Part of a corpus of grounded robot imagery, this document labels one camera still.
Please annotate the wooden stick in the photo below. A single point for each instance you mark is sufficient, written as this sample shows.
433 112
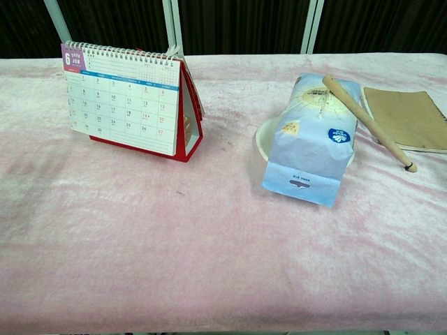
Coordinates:
363 117

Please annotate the red desk calendar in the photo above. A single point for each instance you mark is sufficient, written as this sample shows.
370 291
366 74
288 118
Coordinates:
125 104

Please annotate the blue tissue paper pack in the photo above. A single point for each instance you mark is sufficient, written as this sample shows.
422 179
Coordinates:
314 136

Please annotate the pink fleece tablecloth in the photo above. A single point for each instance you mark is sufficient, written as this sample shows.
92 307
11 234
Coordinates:
209 237

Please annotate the white slanted frame post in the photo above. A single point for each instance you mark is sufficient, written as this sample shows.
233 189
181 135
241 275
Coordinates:
57 19

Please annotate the brown spiral notebook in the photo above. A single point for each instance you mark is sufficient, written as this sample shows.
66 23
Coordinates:
405 117

